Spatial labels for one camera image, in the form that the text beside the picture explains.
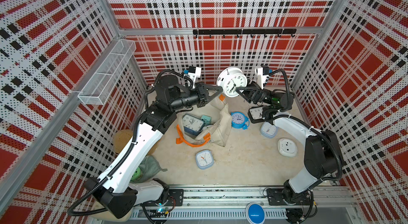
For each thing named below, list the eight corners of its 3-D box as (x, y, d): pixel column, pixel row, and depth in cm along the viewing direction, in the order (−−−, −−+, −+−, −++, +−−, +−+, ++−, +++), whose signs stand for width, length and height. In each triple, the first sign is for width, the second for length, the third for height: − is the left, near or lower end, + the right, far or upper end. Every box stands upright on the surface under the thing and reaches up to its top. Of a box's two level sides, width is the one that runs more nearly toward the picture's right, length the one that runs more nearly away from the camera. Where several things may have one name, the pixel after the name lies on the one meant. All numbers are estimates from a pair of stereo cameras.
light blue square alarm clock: (195, 169, 84) (194, 168, 82) (196, 151, 90) (196, 149, 88) (213, 169, 84) (213, 168, 82) (213, 151, 90) (213, 149, 88)
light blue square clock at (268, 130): (259, 135, 97) (260, 133, 94) (261, 123, 103) (262, 120, 100) (275, 140, 95) (276, 137, 92) (276, 127, 101) (278, 124, 98)
